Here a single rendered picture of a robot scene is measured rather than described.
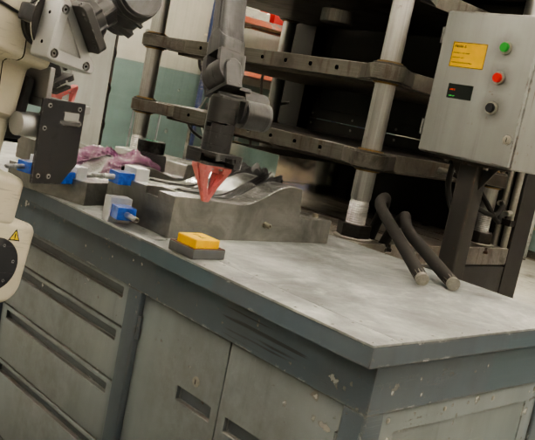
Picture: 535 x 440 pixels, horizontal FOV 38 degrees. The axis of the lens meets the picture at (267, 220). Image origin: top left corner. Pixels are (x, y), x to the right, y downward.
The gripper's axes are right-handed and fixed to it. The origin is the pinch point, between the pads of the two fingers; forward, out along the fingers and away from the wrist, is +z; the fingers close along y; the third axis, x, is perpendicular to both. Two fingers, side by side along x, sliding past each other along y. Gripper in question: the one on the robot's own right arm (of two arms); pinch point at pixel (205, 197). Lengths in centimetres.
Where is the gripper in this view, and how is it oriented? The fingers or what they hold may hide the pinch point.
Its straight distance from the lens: 152.6
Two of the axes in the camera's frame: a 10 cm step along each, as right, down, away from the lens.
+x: -7.3, -0.6, -6.8
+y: -6.5, -2.4, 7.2
